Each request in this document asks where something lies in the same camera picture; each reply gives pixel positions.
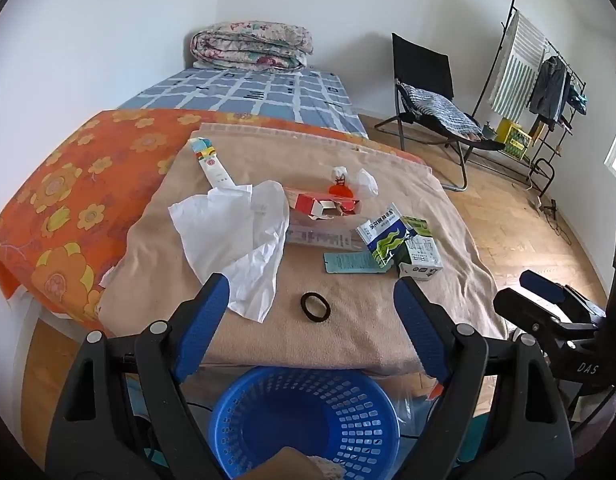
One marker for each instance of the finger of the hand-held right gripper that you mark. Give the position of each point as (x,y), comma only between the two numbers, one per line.
(523,310)
(540,284)

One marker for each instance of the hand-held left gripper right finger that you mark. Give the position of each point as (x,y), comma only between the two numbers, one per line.
(419,325)

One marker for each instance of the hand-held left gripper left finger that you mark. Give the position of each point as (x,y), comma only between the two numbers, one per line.
(204,320)

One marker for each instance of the white milk carton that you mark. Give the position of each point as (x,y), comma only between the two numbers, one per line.
(422,250)

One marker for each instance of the white tissue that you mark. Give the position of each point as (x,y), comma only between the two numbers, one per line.
(238,240)

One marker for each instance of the green and white medicine box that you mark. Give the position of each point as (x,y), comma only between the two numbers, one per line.
(385,237)

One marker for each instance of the teal paper card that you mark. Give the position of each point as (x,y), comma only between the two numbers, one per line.
(348,263)

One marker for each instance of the blue plastic basket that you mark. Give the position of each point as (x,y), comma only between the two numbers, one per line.
(308,415)

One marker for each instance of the red and white box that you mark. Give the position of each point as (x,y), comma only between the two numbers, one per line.
(320,204)

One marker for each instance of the clear plastic bag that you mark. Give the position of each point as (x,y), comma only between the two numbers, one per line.
(413,410)

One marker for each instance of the beige blanket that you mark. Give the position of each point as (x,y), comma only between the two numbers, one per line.
(338,280)

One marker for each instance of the yellow crate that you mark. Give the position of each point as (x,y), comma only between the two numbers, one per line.
(512,136)

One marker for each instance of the white toothpaste tube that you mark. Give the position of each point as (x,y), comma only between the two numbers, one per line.
(213,167)

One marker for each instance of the clear plastic wrapper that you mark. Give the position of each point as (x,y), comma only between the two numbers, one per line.
(366,181)

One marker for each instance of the black drying rack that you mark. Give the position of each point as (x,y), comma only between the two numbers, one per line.
(548,125)

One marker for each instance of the small bottle with orange cap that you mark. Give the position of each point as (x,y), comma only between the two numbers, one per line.
(341,185)

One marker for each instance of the orange floral bed sheet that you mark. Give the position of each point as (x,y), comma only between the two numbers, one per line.
(73,195)

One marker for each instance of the grey jacket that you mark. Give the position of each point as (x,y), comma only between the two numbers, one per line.
(548,87)

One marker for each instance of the checkered cloth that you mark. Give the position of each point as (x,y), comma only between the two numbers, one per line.
(438,110)

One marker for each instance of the striped towel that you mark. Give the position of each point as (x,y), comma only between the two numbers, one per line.
(518,67)

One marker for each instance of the blue checkered bed sheet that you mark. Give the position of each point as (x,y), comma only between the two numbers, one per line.
(248,92)

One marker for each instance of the black folding chair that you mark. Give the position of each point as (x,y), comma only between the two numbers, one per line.
(423,67)

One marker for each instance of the folded floral quilt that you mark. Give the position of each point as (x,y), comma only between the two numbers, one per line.
(253,44)

